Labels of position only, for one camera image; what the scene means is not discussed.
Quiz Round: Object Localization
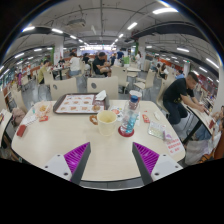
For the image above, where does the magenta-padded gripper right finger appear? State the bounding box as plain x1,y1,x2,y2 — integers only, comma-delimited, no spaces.
131,142,184,186

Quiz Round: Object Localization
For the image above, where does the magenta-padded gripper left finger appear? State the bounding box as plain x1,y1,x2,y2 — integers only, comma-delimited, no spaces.
40,142,92,185

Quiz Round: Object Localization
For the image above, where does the clear blue-capped water bottle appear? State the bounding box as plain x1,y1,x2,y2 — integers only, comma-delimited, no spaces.
119,94,141,136

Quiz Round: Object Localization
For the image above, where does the white red-lettered table sticker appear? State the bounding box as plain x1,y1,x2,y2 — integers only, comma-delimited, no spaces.
164,138,185,155

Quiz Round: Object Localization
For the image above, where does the clear plastic packet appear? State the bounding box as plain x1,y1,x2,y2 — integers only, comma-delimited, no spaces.
147,120,167,140

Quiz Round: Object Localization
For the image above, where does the flat red box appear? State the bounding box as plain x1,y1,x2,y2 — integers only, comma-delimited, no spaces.
16,124,28,138

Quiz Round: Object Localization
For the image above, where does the flat round red coaster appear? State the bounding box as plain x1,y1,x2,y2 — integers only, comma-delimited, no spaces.
117,125,136,138

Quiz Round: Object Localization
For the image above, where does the white printed paper card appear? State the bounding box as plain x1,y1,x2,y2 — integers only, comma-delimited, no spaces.
20,114,38,127

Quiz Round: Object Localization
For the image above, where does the clear plastic food bag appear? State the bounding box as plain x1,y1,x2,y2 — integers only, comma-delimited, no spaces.
34,100,54,118

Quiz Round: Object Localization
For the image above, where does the beige neighbouring table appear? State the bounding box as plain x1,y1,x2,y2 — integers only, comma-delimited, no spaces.
181,101,218,145
0,109,13,148

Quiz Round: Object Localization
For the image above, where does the pink bag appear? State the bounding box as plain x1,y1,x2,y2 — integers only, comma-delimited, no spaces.
10,107,27,127

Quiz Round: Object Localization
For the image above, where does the brown food tray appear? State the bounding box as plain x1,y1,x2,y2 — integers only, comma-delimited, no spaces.
52,92,111,115

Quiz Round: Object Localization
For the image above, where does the person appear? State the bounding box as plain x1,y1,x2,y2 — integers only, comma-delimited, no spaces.
37,59,53,84
68,52,83,77
162,71,208,126
92,51,111,78

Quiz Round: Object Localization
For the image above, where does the colourful printed sticker sheet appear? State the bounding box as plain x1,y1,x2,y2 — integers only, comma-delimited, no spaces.
109,105,143,126

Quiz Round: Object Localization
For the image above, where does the red paper cup white lid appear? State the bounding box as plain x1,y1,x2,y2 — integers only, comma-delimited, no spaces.
128,89,143,111

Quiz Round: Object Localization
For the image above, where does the beige chair with round hole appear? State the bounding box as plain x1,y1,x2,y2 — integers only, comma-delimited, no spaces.
49,77,78,101
86,75,120,100

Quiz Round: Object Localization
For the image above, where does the white paper napkin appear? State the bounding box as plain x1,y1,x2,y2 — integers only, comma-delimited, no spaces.
94,89,108,102

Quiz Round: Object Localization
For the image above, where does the group of beige chairs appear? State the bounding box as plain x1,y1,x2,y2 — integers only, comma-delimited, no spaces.
111,64,174,108

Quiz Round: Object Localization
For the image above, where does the ceiling air conditioning unit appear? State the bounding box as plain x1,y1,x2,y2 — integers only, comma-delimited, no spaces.
65,18,87,28

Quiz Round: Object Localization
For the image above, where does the group of ceiling lights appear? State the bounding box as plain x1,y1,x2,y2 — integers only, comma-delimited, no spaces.
0,4,224,81

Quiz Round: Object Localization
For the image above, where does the cream mug with brown handle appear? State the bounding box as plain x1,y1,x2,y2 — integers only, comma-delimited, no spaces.
89,109,118,137

